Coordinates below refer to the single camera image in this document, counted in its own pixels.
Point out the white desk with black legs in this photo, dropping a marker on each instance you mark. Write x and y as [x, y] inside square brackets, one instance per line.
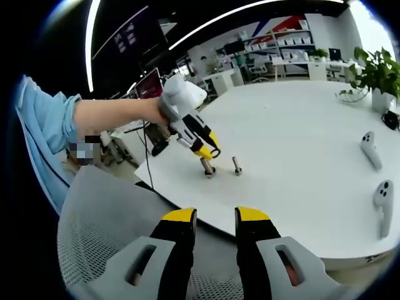
[131, 127]

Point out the person's left hand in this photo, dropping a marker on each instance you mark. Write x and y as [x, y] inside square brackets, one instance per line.
[156, 114]

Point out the small steel threaded stud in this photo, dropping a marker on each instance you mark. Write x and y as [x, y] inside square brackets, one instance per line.
[235, 162]

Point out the white strip ceiling light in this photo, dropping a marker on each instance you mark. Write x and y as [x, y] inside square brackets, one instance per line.
[218, 20]
[89, 40]

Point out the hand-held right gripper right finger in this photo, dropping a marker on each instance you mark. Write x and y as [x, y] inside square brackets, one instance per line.
[259, 250]

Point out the black round device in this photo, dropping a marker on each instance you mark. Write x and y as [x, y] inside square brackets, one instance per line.
[390, 119]

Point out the white handheld controller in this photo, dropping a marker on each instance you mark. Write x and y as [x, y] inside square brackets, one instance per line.
[368, 147]
[383, 197]

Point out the small green plant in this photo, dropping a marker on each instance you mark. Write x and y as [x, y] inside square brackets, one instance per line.
[318, 53]

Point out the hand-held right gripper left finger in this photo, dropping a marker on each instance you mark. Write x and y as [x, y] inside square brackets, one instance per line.
[162, 250]

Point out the large steel threaded stud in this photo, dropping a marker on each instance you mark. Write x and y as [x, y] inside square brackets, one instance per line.
[204, 164]

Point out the small black monitor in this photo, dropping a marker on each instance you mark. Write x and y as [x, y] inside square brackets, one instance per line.
[334, 53]

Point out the grey mesh office chair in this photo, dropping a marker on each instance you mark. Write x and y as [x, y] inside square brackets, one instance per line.
[103, 203]

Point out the white plant pot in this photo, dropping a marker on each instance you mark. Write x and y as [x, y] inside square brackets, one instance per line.
[382, 101]

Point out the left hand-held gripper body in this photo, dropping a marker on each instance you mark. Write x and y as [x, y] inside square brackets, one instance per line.
[187, 97]

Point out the green leafy potted plant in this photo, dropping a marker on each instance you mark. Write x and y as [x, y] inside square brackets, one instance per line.
[379, 70]

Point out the monitor with red screen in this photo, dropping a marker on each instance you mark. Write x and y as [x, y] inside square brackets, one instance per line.
[150, 86]

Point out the white long table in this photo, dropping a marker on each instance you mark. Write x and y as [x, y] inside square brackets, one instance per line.
[290, 62]

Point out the white cabinet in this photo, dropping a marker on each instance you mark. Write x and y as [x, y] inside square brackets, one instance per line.
[222, 79]

